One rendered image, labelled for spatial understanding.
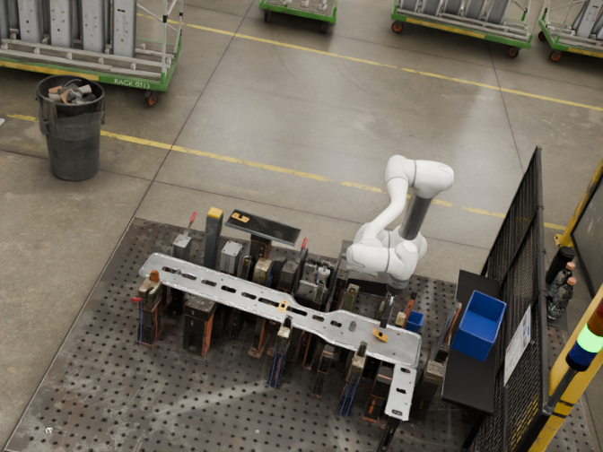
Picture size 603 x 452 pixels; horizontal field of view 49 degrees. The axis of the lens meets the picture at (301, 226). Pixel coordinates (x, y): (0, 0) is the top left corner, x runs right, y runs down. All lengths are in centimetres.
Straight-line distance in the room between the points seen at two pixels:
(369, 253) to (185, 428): 110
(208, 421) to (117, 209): 258
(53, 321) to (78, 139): 156
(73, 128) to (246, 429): 298
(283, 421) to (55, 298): 203
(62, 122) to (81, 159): 37
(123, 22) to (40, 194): 209
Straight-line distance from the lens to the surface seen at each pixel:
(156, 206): 529
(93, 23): 684
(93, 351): 330
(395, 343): 311
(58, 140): 537
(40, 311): 449
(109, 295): 355
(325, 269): 319
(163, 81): 646
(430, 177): 315
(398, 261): 274
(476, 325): 332
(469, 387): 303
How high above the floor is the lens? 319
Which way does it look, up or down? 37 degrees down
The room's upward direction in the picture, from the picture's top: 12 degrees clockwise
